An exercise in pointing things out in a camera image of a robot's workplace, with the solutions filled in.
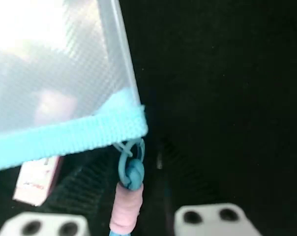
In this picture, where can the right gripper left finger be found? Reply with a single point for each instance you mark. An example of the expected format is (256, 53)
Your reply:
(72, 194)

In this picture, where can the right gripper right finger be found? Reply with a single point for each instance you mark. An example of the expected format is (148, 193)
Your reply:
(202, 221)

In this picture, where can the translucent pouch with blue zipper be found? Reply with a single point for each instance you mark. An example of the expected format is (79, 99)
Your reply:
(52, 73)

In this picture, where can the white and pink eraser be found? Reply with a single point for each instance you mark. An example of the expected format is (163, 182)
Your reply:
(33, 189)

